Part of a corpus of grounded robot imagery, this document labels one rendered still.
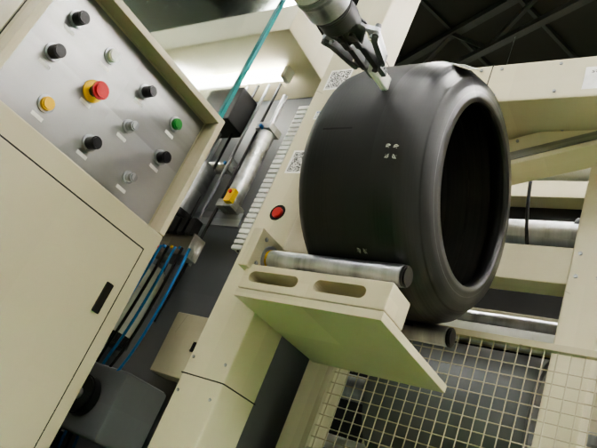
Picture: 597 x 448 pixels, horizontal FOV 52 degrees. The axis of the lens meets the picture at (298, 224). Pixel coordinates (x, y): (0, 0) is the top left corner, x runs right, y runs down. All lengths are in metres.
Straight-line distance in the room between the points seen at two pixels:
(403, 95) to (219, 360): 0.69
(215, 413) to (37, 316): 0.42
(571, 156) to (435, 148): 0.72
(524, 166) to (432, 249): 0.71
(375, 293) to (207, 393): 0.45
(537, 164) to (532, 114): 0.14
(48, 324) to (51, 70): 0.54
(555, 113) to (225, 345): 1.09
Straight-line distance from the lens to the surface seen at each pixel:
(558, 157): 1.88
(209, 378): 1.40
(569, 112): 1.85
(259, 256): 1.36
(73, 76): 1.47
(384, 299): 1.14
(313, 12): 1.12
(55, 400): 1.45
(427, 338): 1.43
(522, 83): 1.89
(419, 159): 1.21
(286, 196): 1.56
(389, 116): 1.25
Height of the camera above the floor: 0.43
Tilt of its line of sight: 24 degrees up
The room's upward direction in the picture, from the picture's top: 24 degrees clockwise
